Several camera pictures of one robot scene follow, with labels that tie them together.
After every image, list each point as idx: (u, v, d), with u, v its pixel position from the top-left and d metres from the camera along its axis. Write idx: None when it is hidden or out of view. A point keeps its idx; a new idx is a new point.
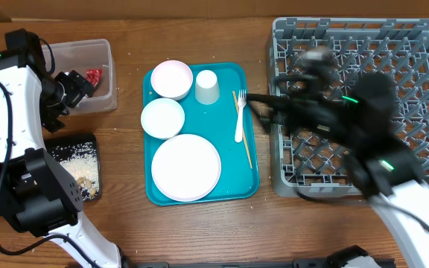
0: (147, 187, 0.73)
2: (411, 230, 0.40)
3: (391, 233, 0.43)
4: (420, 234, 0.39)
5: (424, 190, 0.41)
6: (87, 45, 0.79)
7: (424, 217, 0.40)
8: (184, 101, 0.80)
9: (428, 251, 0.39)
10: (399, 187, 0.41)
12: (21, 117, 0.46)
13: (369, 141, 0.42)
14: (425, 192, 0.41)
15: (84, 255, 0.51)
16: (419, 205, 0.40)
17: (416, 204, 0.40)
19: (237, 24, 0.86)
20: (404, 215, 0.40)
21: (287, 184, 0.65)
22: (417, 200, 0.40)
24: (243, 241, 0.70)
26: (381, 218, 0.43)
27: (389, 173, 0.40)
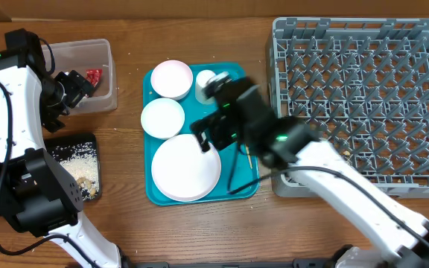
0: (148, 186, 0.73)
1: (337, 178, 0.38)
2: (317, 179, 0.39)
3: (310, 188, 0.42)
4: (328, 179, 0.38)
5: (318, 143, 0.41)
6: (86, 45, 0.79)
7: (334, 164, 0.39)
8: (184, 101, 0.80)
9: (357, 196, 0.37)
10: (304, 149, 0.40)
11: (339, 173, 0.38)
12: (21, 117, 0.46)
13: (264, 126, 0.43)
14: (319, 144, 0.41)
15: (84, 255, 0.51)
16: (325, 155, 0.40)
17: (310, 156, 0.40)
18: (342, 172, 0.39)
19: (237, 24, 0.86)
20: (314, 171, 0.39)
21: (288, 184, 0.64)
22: (319, 154, 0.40)
24: (243, 241, 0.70)
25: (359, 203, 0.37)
26: (300, 182, 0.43)
27: (286, 144, 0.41)
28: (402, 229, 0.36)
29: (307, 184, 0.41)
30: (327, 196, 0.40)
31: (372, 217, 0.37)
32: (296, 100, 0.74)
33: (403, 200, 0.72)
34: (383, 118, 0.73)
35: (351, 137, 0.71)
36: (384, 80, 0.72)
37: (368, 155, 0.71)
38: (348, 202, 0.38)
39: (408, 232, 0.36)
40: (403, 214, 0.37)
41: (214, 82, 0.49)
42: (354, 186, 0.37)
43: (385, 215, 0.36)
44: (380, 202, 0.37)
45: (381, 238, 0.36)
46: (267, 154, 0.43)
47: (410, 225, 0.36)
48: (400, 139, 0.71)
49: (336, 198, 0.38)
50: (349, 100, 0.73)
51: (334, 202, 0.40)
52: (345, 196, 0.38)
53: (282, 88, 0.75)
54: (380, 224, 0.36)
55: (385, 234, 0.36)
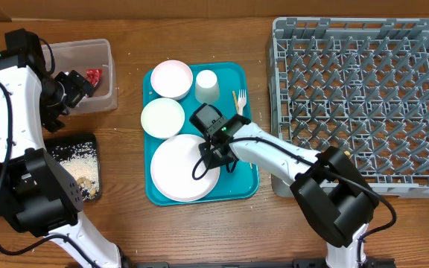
0: (147, 186, 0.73)
1: (258, 142, 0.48)
2: (245, 147, 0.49)
3: (251, 161, 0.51)
4: (253, 146, 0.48)
5: (249, 124, 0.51)
6: (87, 45, 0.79)
7: (256, 134, 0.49)
8: (184, 101, 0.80)
9: (271, 150, 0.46)
10: (240, 131, 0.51)
11: (258, 138, 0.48)
12: (21, 117, 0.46)
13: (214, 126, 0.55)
14: (249, 126, 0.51)
15: (84, 255, 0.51)
16: (251, 129, 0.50)
17: (243, 133, 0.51)
18: (262, 138, 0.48)
19: (237, 24, 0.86)
20: (243, 142, 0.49)
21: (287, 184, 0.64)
22: (247, 130, 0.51)
24: (243, 241, 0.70)
25: (273, 155, 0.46)
26: (244, 158, 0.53)
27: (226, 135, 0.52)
28: (299, 162, 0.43)
29: (245, 155, 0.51)
30: (260, 160, 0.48)
31: (278, 158, 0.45)
32: (296, 100, 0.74)
33: (404, 200, 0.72)
34: (383, 118, 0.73)
35: (351, 137, 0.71)
36: (384, 80, 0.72)
37: (368, 155, 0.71)
38: (266, 156, 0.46)
39: (304, 164, 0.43)
40: (302, 152, 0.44)
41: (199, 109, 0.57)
42: (269, 144, 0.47)
43: (287, 155, 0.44)
44: (285, 148, 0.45)
45: (287, 174, 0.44)
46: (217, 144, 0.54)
47: (307, 158, 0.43)
48: (399, 139, 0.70)
49: (260, 157, 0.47)
50: (349, 100, 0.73)
51: (263, 163, 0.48)
52: (264, 151, 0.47)
53: (282, 88, 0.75)
54: (284, 163, 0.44)
55: (289, 170, 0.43)
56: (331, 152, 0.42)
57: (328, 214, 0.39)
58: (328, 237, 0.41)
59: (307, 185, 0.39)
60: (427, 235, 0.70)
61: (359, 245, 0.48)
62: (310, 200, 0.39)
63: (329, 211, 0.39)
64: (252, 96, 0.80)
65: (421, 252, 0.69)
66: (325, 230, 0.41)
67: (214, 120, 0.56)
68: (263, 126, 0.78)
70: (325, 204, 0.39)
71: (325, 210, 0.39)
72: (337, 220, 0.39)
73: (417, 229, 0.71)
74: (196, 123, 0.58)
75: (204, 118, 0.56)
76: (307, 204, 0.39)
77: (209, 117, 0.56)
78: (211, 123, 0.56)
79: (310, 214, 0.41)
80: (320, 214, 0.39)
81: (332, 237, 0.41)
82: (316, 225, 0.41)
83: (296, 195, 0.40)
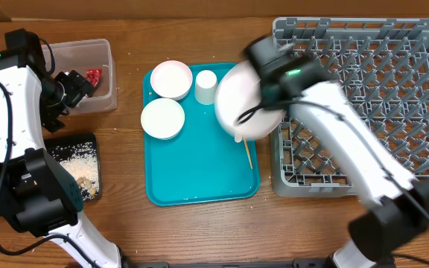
0: (148, 186, 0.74)
1: (340, 121, 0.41)
2: (317, 117, 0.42)
3: (310, 127, 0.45)
4: (333, 123, 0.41)
5: (329, 84, 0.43)
6: (86, 45, 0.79)
7: (337, 108, 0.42)
8: (185, 101, 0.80)
9: (354, 141, 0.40)
10: (316, 88, 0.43)
11: (342, 116, 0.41)
12: (21, 117, 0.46)
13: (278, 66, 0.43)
14: (325, 86, 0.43)
15: (84, 255, 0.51)
16: (334, 97, 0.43)
17: (319, 97, 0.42)
18: (345, 117, 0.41)
19: (237, 24, 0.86)
20: (318, 111, 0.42)
21: (288, 184, 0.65)
22: (326, 97, 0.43)
24: (243, 241, 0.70)
25: (357, 150, 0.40)
26: (304, 121, 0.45)
27: (296, 79, 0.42)
28: (388, 180, 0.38)
29: (309, 123, 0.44)
30: (328, 142, 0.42)
31: (363, 162, 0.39)
32: None
33: None
34: (383, 118, 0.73)
35: None
36: (384, 80, 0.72)
37: None
38: (345, 145, 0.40)
39: (392, 186, 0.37)
40: (392, 169, 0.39)
41: (258, 43, 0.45)
42: (354, 132, 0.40)
43: (373, 163, 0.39)
44: (375, 152, 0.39)
45: (363, 181, 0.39)
46: (273, 86, 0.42)
47: (397, 179, 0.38)
48: (399, 139, 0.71)
49: (334, 141, 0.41)
50: (349, 100, 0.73)
51: (332, 146, 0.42)
52: (342, 140, 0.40)
53: None
54: (371, 169, 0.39)
55: (372, 181, 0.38)
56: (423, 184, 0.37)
57: (391, 246, 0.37)
58: (365, 250, 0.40)
59: (389, 215, 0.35)
60: (427, 236, 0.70)
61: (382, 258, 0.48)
62: (386, 225, 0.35)
63: (392, 243, 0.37)
64: None
65: (421, 252, 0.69)
66: (371, 245, 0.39)
67: (275, 58, 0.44)
68: None
70: (397, 238, 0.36)
71: (392, 243, 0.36)
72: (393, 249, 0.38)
73: None
74: (249, 56, 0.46)
75: (263, 52, 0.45)
76: (379, 225, 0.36)
77: (269, 52, 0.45)
78: (271, 59, 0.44)
79: (372, 230, 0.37)
80: (383, 244, 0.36)
81: (372, 251, 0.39)
82: (362, 240, 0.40)
83: (376, 214, 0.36)
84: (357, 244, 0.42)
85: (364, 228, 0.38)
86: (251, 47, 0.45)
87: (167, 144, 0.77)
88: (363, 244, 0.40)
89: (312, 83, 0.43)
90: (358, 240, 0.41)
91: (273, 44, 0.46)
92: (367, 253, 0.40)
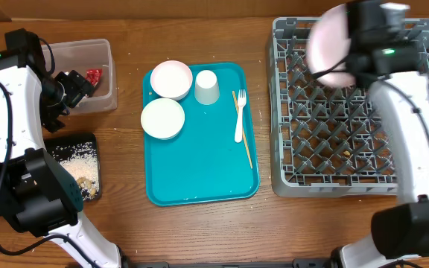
0: (148, 186, 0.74)
1: (413, 115, 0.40)
2: (394, 103, 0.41)
3: (377, 107, 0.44)
4: (406, 114, 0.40)
5: (421, 77, 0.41)
6: (86, 45, 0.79)
7: (418, 101, 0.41)
8: (185, 101, 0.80)
9: (421, 138, 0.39)
10: (403, 77, 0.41)
11: (418, 110, 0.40)
12: (21, 117, 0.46)
13: (375, 39, 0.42)
14: (418, 80, 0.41)
15: (84, 255, 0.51)
16: (418, 89, 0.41)
17: (404, 83, 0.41)
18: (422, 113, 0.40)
19: (237, 24, 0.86)
20: (399, 97, 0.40)
21: (288, 184, 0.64)
22: (411, 86, 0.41)
24: (244, 241, 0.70)
25: (422, 144, 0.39)
26: (374, 98, 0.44)
27: (391, 58, 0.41)
28: None
29: (379, 103, 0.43)
30: (392, 127, 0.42)
31: (422, 158, 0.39)
32: (296, 100, 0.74)
33: None
34: None
35: (351, 138, 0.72)
36: None
37: (368, 155, 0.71)
38: (410, 138, 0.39)
39: None
40: None
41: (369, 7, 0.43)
42: (424, 129, 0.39)
43: None
44: None
45: (410, 176, 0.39)
46: (363, 56, 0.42)
47: None
48: None
49: (398, 129, 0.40)
50: (349, 100, 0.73)
51: (393, 134, 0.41)
52: (410, 133, 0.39)
53: (282, 88, 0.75)
54: (426, 167, 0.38)
55: (420, 179, 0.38)
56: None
57: (409, 243, 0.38)
58: (379, 242, 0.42)
59: (422, 215, 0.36)
60: None
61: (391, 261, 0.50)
62: (414, 225, 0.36)
63: (411, 242, 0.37)
64: (252, 96, 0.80)
65: None
66: (389, 237, 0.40)
67: (377, 27, 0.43)
68: (262, 126, 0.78)
70: (417, 239, 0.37)
71: (411, 240, 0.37)
72: (407, 250, 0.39)
73: None
74: (352, 13, 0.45)
75: (371, 15, 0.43)
76: (408, 222, 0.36)
77: (375, 20, 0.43)
78: (372, 26, 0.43)
79: (397, 224, 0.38)
80: (404, 239, 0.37)
81: (386, 246, 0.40)
82: (382, 230, 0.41)
83: (409, 211, 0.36)
84: (374, 234, 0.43)
85: (389, 218, 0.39)
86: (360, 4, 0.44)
87: (167, 144, 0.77)
88: (381, 235, 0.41)
89: (404, 68, 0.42)
90: (377, 231, 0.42)
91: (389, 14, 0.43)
92: (380, 246, 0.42)
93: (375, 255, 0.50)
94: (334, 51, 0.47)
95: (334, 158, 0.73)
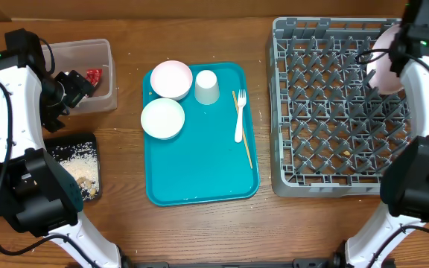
0: (147, 186, 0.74)
1: None
2: (419, 75, 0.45)
3: (404, 85, 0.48)
4: (427, 82, 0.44)
5: None
6: (86, 45, 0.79)
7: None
8: (184, 101, 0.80)
9: None
10: None
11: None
12: (20, 117, 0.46)
13: (421, 33, 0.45)
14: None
15: (84, 255, 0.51)
16: None
17: None
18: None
19: (237, 24, 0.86)
20: (424, 70, 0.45)
21: (287, 184, 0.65)
22: None
24: (244, 241, 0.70)
25: None
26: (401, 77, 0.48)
27: (423, 50, 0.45)
28: None
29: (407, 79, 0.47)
30: (412, 96, 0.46)
31: None
32: (296, 100, 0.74)
33: None
34: (383, 118, 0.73)
35: (351, 138, 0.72)
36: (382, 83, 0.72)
37: (368, 155, 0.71)
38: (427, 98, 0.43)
39: None
40: None
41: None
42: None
43: None
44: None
45: (423, 123, 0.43)
46: (403, 45, 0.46)
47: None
48: (400, 139, 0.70)
49: (418, 94, 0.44)
50: (349, 100, 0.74)
51: (412, 97, 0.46)
52: None
53: (282, 88, 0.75)
54: None
55: None
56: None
57: (412, 182, 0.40)
58: (384, 190, 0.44)
59: (427, 150, 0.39)
60: (427, 235, 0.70)
61: (393, 234, 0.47)
62: (416, 161, 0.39)
63: (415, 181, 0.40)
64: (252, 96, 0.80)
65: (420, 252, 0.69)
66: (392, 188, 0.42)
67: (427, 24, 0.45)
68: (262, 126, 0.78)
70: (418, 179, 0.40)
71: (416, 176, 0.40)
72: (410, 192, 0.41)
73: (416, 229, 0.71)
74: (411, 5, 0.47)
75: (426, 10, 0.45)
76: (412, 158, 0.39)
77: (428, 16, 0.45)
78: (425, 22, 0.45)
79: (401, 168, 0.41)
80: (407, 176, 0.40)
81: (389, 198, 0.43)
82: (388, 179, 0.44)
83: (412, 147, 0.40)
84: (380, 188, 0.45)
85: (395, 165, 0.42)
86: None
87: (167, 144, 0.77)
88: (388, 183, 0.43)
89: None
90: (383, 182, 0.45)
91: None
92: (385, 196, 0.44)
93: (378, 225, 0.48)
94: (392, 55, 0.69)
95: (334, 158, 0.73)
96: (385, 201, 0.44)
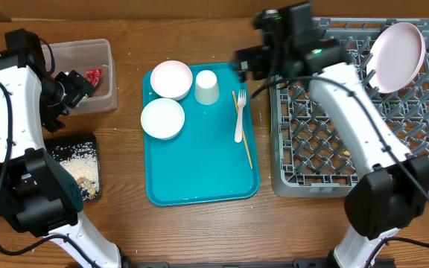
0: (148, 186, 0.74)
1: (350, 97, 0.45)
2: (333, 93, 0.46)
3: (325, 106, 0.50)
4: (342, 98, 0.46)
5: (346, 66, 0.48)
6: (86, 45, 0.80)
7: (352, 86, 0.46)
8: (185, 101, 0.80)
9: (358, 115, 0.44)
10: (336, 72, 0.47)
11: (352, 93, 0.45)
12: (21, 117, 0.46)
13: (306, 40, 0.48)
14: (346, 68, 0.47)
15: (84, 255, 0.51)
16: (350, 79, 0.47)
17: (337, 76, 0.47)
18: (356, 94, 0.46)
19: (237, 24, 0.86)
20: (334, 87, 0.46)
21: (288, 184, 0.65)
22: (345, 76, 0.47)
24: (243, 241, 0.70)
25: (361, 123, 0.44)
26: (318, 97, 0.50)
27: (320, 58, 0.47)
28: (386, 152, 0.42)
29: (325, 100, 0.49)
30: (337, 117, 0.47)
31: (364, 134, 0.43)
32: (296, 100, 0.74)
33: None
34: (384, 118, 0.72)
35: None
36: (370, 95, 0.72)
37: None
38: (350, 116, 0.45)
39: (389, 155, 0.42)
40: (391, 139, 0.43)
41: (294, 8, 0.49)
42: (361, 107, 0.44)
43: (375, 135, 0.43)
44: (375, 123, 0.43)
45: (362, 150, 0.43)
46: (298, 62, 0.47)
47: (394, 152, 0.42)
48: None
49: (342, 115, 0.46)
50: None
51: (337, 115, 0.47)
52: (351, 114, 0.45)
53: (282, 88, 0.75)
54: (370, 140, 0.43)
55: (369, 152, 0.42)
56: (420, 160, 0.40)
57: (380, 212, 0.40)
58: (355, 222, 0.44)
59: (380, 182, 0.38)
60: (427, 236, 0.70)
61: (378, 246, 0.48)
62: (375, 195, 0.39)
63: (381, 211, 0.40)
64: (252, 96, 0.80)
65: (420, 252, 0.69)
66: (361, 220, 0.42)
67: (307, 30, 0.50)
68: (262, 127, 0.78)
70: (383, 208, 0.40)
71: (380, 206, 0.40)
72: (381, 219, 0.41)
73: (417, 229, 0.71)
74: (283, 18, 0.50)
75: (299, 18, 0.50)
76: (370, 194, 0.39)
77: (303, 24, 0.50)
78: (302, 30, 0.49)
79: (363, 202, 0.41)
80: (372, 209, 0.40)
81: (363, 228, 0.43)
82: (354, 211, 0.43)
83: (365, 182, 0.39)
84: (350, 217, 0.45)
85: (356, 199, 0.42)
86: (288, 11, 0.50)
87: (168, 145, 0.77)
88: (356, 214, 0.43)
89: (333, 63, 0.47)
90: (351, 213, 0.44)
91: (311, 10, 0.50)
92: (357, 225, 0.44)
93: (361, 242, 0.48)
94: (394, 68, 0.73)
95: (334, 158, 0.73)
96: (360, 231, 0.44)
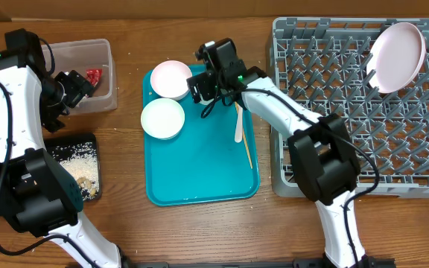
0: (148, 186, 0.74)
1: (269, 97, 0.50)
2: (255, 98, 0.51)
3: (257, 110, 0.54)
4: (265, 99, 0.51)
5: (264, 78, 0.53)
6: (86, 45, 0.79)
7: (269, 88, 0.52)
8: (184, 101, 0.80)
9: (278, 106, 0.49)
10: (255, 82, 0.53)
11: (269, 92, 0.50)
12: (21, 118, 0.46)
13: (233, 72, 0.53)
14: (264, 80, 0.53)
15: (84, 255, 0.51)
16: (265, 83, 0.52)
17: (256, 85, 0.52)
18: (273, 92, 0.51)
19: (237, 24, 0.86)
20: (255, 94, 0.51)
21: (288, 184, 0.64)
22: (263, 83, 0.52)
24: (241, 240, 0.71)
25: (280, 109, 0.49)
26: (249, 106, 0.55)
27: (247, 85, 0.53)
28: (302, 120, 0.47)
29: (253, 103, 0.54)
30: (267, 114, 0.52)
31: (283, 114, 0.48)
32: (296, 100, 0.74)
33: (403, 201, 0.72)
34: (383, 118, 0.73)
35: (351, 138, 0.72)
36: (369, 96, 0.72)
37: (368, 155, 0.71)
38: (272, 109, 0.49)
39: (305, 123, 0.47)
40: (305, 112, 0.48)
41: (217, 48, 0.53)
42: (278, 99, 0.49)
43: (291, 112, 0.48)
44: (291, 106, 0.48)
45: (288, 129, 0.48)
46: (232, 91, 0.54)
47: (308, 117, 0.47)
48: (399, 139, 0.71)
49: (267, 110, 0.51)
50: (349, 100, 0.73)
51: (265, 113, 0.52)
52: (273, 106, 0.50)
53: (282, 88, 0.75)
54: (290, 120, 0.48)
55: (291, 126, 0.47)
56: (331, 118, 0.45)
57: (314, 170, 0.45)
58: (306, 190, 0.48)
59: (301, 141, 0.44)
60: (427, 235, 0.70)
61: (346, 218, 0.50)
62: (301, 155, 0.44)
63: (315, 169, 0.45)
64: None
65: (421, 252, 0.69)
66: (307, 186, 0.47)
67: (233, 62, 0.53)
68: (262, 127, 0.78)
70: (316, 167, 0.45)
71: (312, 164, 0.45)
72: (319, 177, 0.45)
73: (417, 229, 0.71)
74: (211, 56, 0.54)
75: (224, 55, 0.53)
76: (297, 156, 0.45)
77: (229, 58, 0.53)
78: (229, 64, 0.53)
79: (298, 167, 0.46)
80: (306, 169, 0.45)
81: (312, 193, 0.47)
82: (302, 179, 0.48)
83: (290, 147, 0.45)
84: (304, 189, 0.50)
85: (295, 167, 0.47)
86: (214, 50, 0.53)
87: (167, 144, 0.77)
88: (303, 182, 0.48)
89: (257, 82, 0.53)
90: (302, 183, 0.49)
91: (232, 45, 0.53)
92: (310, 193, 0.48)
93: (328, 218, 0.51)
94: (390, 70, 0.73)
95: None
96: (313, 197, 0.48)
